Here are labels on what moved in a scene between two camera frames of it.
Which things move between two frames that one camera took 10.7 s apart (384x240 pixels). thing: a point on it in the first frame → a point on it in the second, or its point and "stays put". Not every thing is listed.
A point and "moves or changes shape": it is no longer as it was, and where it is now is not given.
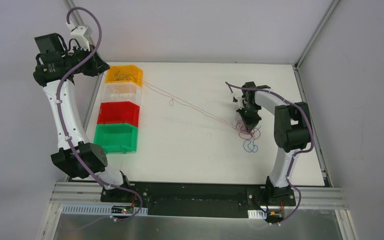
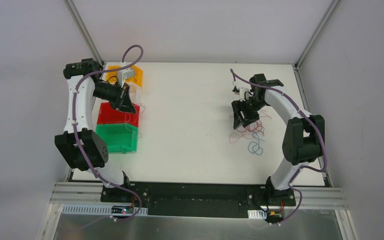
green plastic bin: [116, 138] stays put
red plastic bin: [119, 112] stays put
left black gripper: [92, 64] → [118, 96]
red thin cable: [243, 129] → [243, 133]
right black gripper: [252, 117] stays put
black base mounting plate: [226, 199] stays put
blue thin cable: [248, 146] moves or changes shape
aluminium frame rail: [79, 193] stays put
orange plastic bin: [124, 73] stays put
